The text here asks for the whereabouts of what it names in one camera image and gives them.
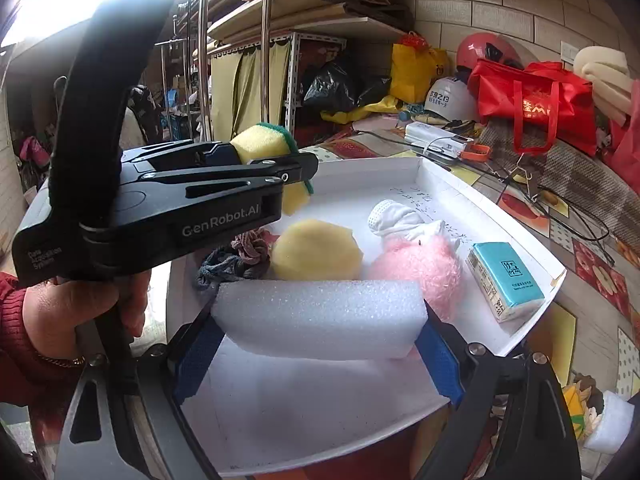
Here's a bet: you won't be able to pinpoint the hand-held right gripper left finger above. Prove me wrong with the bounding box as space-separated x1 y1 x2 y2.
54 305 228 480

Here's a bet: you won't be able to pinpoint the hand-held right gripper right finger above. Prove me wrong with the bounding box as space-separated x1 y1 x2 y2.
415 299 583 480

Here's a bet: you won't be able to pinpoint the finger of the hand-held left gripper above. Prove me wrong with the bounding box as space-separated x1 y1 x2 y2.
121 141 244 172
131 152 320 199

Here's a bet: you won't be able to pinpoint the yellow green sponge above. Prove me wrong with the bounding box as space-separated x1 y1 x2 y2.
230 122 315 217

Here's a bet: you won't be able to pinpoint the white tray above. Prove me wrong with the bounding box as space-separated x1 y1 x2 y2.
167 156 568 478

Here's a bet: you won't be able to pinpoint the white foam block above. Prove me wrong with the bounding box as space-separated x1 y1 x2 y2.
210 280 430 361
585 390 636 453

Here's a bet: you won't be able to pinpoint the person's left forearm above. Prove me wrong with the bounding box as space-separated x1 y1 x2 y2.
0 270 86 406

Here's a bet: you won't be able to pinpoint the person's left hand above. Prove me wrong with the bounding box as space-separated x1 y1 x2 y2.
22 266 152 362

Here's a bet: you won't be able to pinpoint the olive curtain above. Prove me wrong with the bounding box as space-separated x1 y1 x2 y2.
210 45 293 141

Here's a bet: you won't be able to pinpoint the brown scrunchie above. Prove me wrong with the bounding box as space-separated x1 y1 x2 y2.
231 227 273 261

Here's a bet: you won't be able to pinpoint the grey scrunchie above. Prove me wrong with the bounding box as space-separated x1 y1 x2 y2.
196 250 273 292

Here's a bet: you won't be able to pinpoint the chrome metal pole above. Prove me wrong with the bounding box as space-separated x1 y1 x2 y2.
197 0 211 143
260 0 275 126

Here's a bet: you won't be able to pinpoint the pink fluffy ball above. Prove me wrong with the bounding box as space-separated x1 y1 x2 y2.
365 235 463 323

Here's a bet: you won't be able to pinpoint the teal tissue pack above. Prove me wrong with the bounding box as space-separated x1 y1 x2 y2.
466 241 546 323

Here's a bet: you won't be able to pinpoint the grey metal shelf rack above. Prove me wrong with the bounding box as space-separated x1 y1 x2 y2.
207 31 348 148

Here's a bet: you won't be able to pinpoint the round yellow sponge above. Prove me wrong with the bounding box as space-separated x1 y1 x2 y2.
271 219 363 282

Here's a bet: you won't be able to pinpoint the black plastic bag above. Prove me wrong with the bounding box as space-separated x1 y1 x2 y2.
302 57 393 113

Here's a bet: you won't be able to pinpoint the white sock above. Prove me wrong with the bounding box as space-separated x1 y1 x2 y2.
367 199 461 251

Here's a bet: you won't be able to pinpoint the yellow cloth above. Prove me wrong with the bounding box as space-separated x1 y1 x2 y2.
320 94 407 124

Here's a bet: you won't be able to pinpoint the wooden boards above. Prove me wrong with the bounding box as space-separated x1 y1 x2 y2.
207 0 416 43

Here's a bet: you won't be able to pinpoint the yellow bag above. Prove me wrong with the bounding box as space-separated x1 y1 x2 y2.
389 42 451 103

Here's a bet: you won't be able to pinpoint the plaid cloth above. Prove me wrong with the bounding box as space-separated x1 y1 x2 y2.
480 120 640 256

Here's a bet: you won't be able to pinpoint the white helmet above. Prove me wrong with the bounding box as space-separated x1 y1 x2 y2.
424 76 481 122

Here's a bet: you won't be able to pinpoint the red tote bag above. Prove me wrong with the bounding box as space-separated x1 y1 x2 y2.
467 58 598 157

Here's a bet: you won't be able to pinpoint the red helmet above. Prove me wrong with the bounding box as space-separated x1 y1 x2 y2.
456 32 526 73

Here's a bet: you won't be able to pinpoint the red cloth bag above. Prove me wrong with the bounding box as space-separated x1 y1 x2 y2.
602 95 640 183

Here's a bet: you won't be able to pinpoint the cream foam roll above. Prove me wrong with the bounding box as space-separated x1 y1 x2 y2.
572 46 633 128

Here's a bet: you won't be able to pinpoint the gold bracelet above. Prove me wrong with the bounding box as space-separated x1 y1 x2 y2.
37 352 87 368

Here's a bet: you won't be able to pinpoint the black cable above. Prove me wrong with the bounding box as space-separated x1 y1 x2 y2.
537 187 617 267

